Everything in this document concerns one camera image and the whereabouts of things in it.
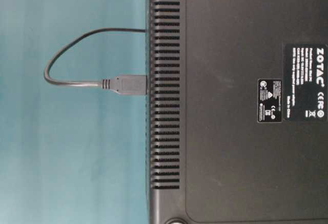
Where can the black Zotac mini PC box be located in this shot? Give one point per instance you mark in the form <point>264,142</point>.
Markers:
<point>208,158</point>

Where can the small black certification label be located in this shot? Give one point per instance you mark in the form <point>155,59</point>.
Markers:
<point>269,100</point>

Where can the round black rubber foot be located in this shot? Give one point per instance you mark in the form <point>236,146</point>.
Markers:
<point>176,220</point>

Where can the large black Zotac label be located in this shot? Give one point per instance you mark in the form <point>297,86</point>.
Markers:
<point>305,82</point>

